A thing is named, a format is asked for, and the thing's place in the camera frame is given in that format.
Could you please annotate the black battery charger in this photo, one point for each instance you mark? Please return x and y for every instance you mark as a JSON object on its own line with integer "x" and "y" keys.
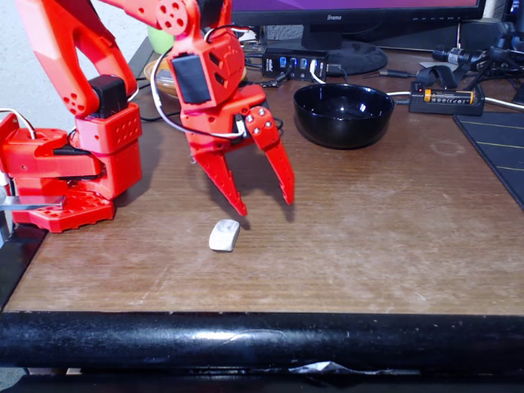
{"x": 446, "y": 108}

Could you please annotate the black table edge bar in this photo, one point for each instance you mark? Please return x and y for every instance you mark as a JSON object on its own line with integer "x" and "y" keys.
{"x": 262, "y": 340}

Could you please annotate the black desk mat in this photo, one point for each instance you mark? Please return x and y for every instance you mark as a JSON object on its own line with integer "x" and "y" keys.
{"x": 499, "y": 143}

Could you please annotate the black flashlight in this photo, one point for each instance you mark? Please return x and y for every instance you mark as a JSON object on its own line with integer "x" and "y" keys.
{"x": 454, "y": 55}

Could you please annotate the black tripod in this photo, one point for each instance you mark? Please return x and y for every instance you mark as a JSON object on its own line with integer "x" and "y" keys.
{"x": 507, "y": 55}

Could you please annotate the yellow and black battery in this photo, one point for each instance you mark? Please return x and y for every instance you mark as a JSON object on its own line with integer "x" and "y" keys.
{"x": 450, "y": 96}

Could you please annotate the black bowl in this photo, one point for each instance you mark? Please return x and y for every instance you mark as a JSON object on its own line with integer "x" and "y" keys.
{"x": 344, "y": 135}

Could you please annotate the black computer monitor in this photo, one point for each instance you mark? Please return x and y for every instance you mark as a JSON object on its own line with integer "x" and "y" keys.
{"x": 368, "y": 14}

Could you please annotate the orange plate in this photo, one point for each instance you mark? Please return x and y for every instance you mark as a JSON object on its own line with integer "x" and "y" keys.
{"x": 161, "y": 84}

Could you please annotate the black USB hub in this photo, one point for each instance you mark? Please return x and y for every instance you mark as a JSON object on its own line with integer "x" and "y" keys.
{"x": 272, "y": 65}

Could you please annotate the white eraser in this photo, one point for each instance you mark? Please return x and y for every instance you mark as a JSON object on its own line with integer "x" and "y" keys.
{"x": 224, "y": 235}

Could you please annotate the black speaker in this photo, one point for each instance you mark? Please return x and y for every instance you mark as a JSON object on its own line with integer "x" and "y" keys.
{"x": 479, "y": 37}

